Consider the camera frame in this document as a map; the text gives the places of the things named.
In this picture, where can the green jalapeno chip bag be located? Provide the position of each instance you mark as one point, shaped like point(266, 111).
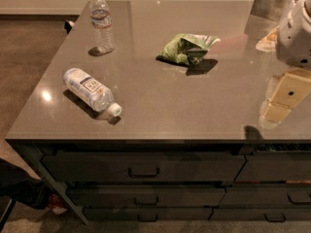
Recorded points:
point(187, 49)

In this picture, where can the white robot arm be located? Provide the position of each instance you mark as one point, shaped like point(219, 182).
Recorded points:
point(293, 45)

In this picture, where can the blue plastic bottle lying down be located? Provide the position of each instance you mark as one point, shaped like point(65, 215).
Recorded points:
point(95, 94)

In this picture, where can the clear upright water bottle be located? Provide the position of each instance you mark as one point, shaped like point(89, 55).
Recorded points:
point(101, 21)

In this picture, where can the dark drawer cabinet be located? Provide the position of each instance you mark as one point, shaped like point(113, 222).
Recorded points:
point(151, 183)

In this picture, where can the top left drawer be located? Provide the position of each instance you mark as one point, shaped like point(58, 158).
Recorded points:
point(130, 167)

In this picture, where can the drawer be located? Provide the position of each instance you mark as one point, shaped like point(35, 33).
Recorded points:
point(269, 215)
point(279, 167)
point(147, 214)
point(146, 196)
point(266, 197)
point(130, 167)

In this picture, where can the bottom left drawer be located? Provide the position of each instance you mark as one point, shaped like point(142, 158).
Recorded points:
point(147, 214)

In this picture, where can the middle left drawer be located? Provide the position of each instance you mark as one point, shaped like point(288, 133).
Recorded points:
point(146, 196)

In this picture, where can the middle right drawer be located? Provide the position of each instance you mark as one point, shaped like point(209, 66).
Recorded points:
point(266, 197)

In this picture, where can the black object behind table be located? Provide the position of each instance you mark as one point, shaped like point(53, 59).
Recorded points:
point(68, 25)

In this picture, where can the bottom right drawer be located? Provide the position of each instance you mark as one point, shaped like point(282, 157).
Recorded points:
point(269, 215)

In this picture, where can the red and white shoe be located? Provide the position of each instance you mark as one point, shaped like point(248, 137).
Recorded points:
point(56, 205)

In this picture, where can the top right drawer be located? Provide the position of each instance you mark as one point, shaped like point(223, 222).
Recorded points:
point(279, 167)

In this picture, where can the person's dark trouser leg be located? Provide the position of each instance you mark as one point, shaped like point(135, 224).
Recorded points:
point(17, 184)

